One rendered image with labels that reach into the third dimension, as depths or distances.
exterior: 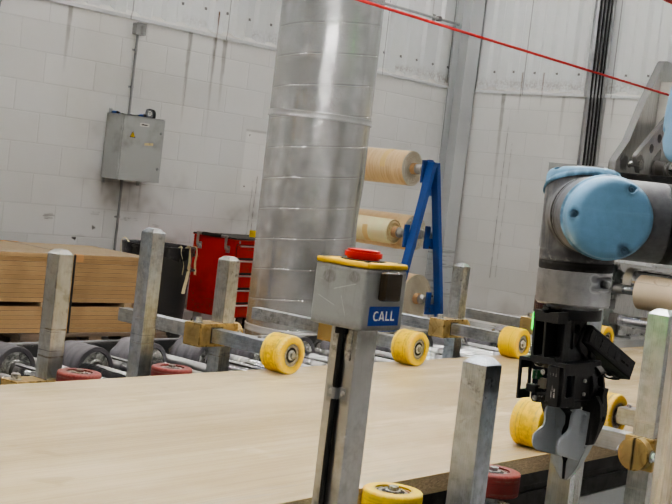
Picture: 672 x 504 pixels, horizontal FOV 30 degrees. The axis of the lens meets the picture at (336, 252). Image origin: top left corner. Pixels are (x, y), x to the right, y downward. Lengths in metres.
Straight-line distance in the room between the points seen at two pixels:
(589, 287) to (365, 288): 0.34
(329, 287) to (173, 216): 9.15
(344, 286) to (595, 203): 0.29
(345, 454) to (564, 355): 0.33
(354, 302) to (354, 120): 4.46
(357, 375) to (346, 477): 0.11
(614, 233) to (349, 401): 0.34
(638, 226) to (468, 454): 0.36
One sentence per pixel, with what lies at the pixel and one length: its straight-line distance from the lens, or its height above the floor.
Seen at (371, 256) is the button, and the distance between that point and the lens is 1.30.
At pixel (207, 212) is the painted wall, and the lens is 10.67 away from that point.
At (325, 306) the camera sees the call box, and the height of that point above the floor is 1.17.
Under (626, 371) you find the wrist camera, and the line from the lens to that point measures 1.62.
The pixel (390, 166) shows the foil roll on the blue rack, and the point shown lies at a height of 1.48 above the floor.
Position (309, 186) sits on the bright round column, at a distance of 5.66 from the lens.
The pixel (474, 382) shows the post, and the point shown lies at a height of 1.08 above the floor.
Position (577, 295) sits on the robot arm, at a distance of 1.51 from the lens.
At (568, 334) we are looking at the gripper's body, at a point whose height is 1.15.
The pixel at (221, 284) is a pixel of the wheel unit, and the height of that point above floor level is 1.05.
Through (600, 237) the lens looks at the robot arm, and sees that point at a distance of 1.38.
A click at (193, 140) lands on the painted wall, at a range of 10.51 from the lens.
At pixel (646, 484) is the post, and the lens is 1.99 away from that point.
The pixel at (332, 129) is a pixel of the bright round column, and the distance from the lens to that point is 5.67.
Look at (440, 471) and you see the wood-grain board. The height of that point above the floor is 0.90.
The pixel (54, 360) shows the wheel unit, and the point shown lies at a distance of 2.44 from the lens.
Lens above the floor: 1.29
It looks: 3 degrees down
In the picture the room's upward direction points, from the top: 7 degrees clockwise
